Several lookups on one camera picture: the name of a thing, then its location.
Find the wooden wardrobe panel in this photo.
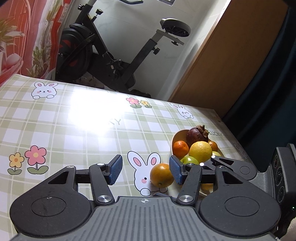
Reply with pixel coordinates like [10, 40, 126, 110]
[168, 1, 288, 117]

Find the small orange mandarin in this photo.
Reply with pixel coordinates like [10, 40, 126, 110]
[173, 141, 189, 160]

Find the beige round plate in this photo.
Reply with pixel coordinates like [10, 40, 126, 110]
[170, 129, 225, 197]

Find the small orange kumquat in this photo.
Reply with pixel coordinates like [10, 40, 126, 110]
[208, 141, 218, 152]

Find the orange near bunny print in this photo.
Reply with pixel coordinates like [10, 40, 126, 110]
[150, 163, 174, 188]

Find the black exercise bike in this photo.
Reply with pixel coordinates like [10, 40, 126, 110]
[55, 0, 192, 98]

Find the green plaid tablecloth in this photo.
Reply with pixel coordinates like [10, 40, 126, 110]
[1, 74, 249, 240]

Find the pink printed wall tapestry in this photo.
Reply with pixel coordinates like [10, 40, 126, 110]
[1, 0, 73, 83]

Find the yellow lemon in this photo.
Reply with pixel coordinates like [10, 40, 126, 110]
[189, 141, 212, 163]

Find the dark teal curtain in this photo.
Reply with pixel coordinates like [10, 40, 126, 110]
[223, 6, 295, 172]

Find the yellow-green jujube fruit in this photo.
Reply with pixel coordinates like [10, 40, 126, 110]
[212, 151, 222, 157]

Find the dark purple mangosteen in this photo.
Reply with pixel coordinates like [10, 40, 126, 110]
[186, 125, 209, 147]

